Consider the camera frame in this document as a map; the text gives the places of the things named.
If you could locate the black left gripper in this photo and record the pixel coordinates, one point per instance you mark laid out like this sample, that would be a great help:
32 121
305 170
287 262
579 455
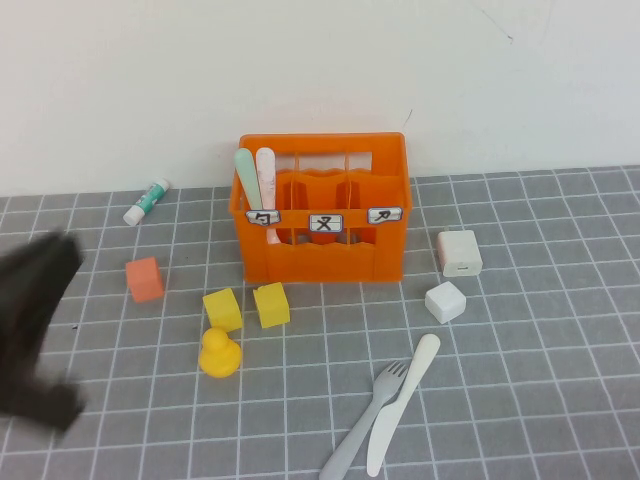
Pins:
30 300

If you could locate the grey plastic fork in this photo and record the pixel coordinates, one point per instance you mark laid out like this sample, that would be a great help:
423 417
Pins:
350 445

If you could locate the mint green plastic spoon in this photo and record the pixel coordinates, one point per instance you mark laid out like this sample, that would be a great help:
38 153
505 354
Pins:
247 170

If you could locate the pink plastic spoon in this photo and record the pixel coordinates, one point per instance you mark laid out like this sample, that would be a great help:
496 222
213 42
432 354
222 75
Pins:
265 175

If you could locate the white plastic knife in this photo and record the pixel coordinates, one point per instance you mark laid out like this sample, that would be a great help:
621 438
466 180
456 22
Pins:
380 435

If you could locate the orange plastic cutlery holder crate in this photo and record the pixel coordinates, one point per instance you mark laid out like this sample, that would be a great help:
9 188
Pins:
320 265

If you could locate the orange foam cube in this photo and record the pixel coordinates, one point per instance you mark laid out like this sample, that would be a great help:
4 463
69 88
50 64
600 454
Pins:
145 282

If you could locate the yellow rubber duck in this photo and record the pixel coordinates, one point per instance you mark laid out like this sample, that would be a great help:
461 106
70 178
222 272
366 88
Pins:
220 357

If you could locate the yellow foam cube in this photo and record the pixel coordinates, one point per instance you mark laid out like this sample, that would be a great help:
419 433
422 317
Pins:
271 307
222 310

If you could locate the white and green glue stick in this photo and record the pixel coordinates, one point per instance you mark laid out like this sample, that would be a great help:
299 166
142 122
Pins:
145 202

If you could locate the white foam cube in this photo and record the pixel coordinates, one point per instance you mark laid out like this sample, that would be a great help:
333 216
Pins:
445 302

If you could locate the grey grid patterned mat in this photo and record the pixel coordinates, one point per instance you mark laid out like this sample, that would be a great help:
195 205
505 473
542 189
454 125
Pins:
550 375

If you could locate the white USB wall charger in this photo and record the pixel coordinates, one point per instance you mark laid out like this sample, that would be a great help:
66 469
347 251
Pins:
457 252

